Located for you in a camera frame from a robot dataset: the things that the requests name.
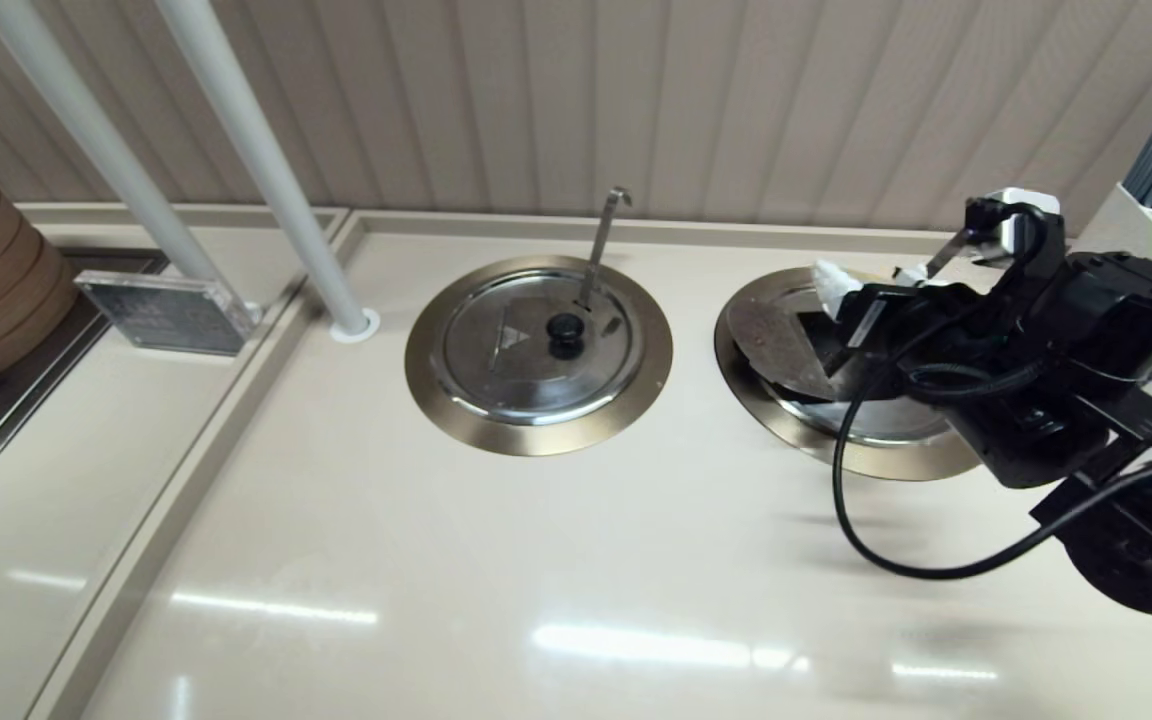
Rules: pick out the clear acrylic sign block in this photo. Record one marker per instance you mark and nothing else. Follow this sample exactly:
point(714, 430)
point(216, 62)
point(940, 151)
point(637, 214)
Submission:
point(166, 315)

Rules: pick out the steel pot lid black knob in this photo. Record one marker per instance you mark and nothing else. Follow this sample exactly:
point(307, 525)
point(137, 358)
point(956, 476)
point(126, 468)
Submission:
point(776, 345)
point(496, 380)

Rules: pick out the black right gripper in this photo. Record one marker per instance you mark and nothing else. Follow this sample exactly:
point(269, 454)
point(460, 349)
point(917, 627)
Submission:
point(921, 320)

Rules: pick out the white metal pole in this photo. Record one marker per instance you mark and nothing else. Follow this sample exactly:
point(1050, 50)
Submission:
point(86, 130)
point(256, 150)

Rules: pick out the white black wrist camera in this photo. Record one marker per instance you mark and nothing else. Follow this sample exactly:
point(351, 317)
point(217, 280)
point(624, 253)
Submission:
point(1021, 215)

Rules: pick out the white cutlery holder box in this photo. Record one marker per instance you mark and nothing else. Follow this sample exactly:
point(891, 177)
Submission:
point(1126, 225)

